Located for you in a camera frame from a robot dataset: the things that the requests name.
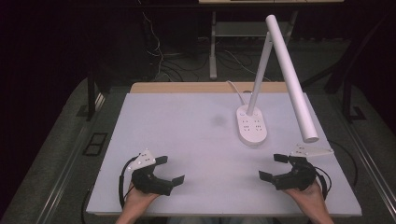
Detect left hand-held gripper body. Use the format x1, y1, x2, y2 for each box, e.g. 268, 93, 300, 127
127, 149, 175, 197

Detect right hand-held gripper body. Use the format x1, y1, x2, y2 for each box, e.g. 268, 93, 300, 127
273, 143, 335, 191

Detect person's left hand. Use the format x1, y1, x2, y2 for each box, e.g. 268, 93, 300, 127
122, 183, 161, 217

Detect person's right hand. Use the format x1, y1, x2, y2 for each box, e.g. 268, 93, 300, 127
283, 179, 329, 217

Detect white-topped wooden table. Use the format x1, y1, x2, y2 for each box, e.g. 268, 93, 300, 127
86, 81, 363, 218

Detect white desk lamp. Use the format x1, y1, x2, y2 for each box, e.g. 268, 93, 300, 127
235, 14, 320, 147

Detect black metal stand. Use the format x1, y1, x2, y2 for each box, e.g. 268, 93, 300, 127
77, 72, 106, 122
323, 18, 368, 124

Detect grey metal stand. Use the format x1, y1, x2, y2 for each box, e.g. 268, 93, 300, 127
208, 10, 299, 81

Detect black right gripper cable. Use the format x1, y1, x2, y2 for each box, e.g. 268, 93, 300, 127
313, 165, 333, 201

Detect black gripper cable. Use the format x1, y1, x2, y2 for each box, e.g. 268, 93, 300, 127
118, 154, 142, 210
313, 165, 333, 201

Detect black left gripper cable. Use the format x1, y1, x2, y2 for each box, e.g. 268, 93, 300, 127
118, 154, 142, 210

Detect thin black cable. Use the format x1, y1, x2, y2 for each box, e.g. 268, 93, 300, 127
328, 139, 360, 189

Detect black floor socket frame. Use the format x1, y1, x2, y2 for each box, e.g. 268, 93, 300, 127
81, 132, 109, 158

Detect metal floor rail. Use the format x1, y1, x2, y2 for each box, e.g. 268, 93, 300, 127
32, 122, 94, 224
334, 101, 396, 216

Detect white lamp power cable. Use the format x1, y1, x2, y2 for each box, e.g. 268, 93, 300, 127
226, 79, 248, 106

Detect tangle of floor cables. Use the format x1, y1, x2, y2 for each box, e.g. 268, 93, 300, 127
136, 0, 272, 83

